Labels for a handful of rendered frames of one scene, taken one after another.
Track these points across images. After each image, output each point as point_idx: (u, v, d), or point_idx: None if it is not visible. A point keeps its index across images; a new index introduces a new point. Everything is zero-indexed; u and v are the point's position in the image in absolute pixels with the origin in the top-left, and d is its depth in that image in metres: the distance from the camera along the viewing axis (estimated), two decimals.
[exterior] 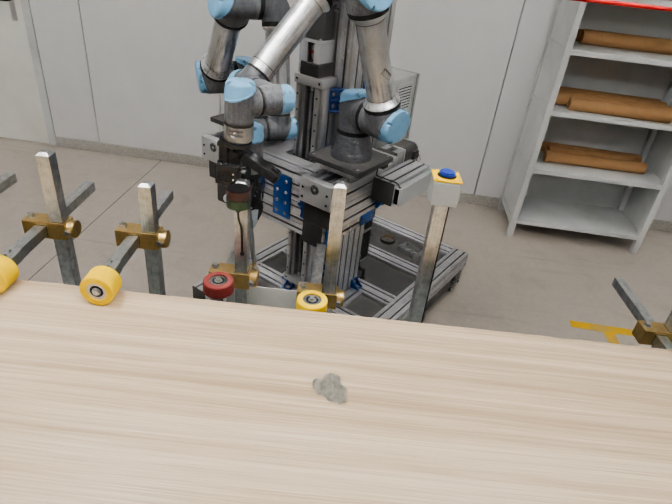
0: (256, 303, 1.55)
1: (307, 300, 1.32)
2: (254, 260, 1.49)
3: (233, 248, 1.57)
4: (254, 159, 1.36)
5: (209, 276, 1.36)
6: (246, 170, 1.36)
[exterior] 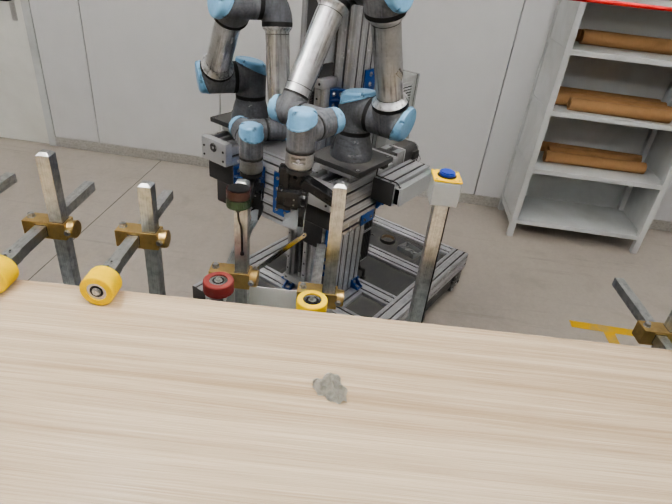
0: (256, 303, 1.55)
1: (307, 300, 1.32)
2: (264, 265, 1.50)
3: (233, 248, 1.57)
4: (314, 184, 1.39)
5: (209, 276, 1.36)
6: (306, 195, 1.39)
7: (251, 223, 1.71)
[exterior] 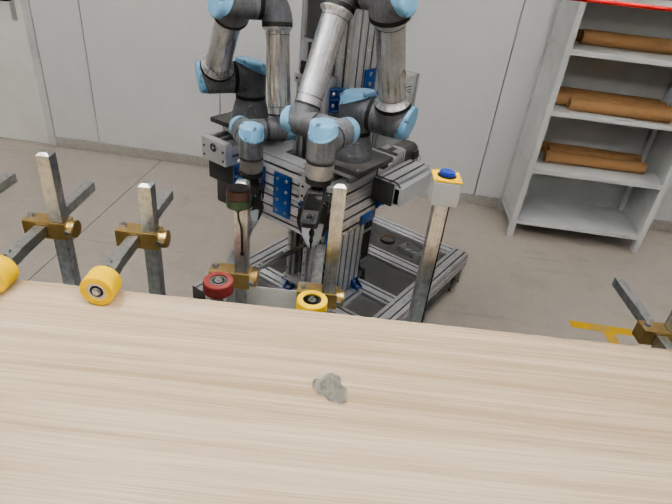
0: (256, 303, 1.55)
1: (307, 300, 1.32)
2: (265, 266, 1.50)
3: (233, 248, 1.57)
4: (309, 197, 1.36)
5: (209, 276, 1.36)
6: (304, 203, 1.39)
7: (251, 223, 1.71)
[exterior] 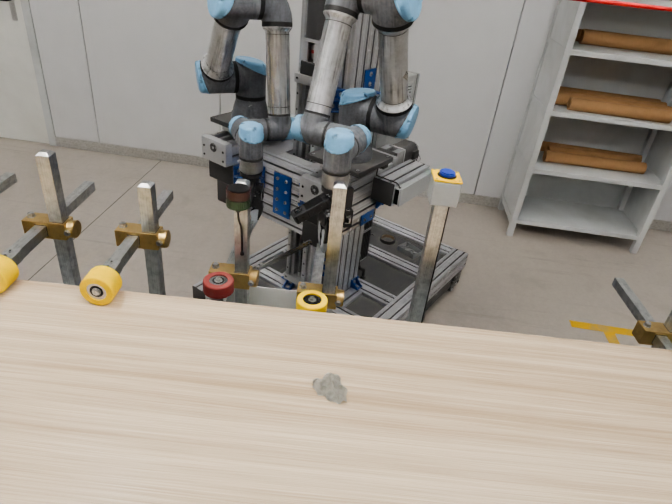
0: (256, 303, 1.55)
1: (307, 300, 1.32)
2: (265, 266, 1.50)
3: (233, 248, 1.57)
4: (315, 198, 1.43)
5: (209, 276, 1.36)
6: None
7: (251, 223, 1.71)
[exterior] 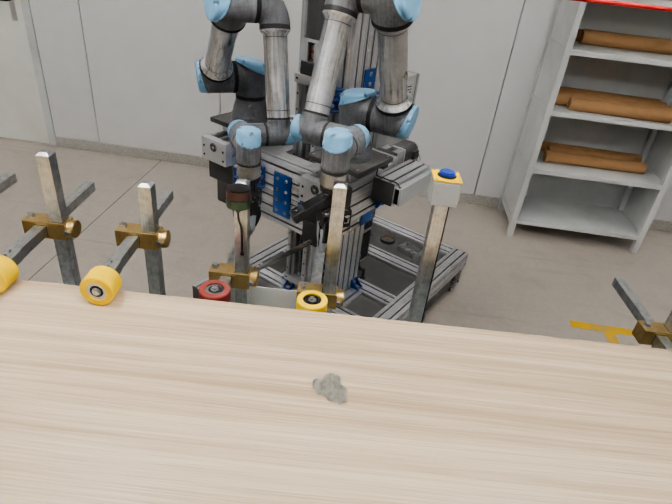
0: (256, 303, 1.55)
1: (307, 300, 1.32)
2: (265, 266, 1.50)
3: (230, 255, 1.54)
4: (314, 197, 1.43)
5: (205, 285, 1.33)
6: None
7: (249, 229, 1.68)
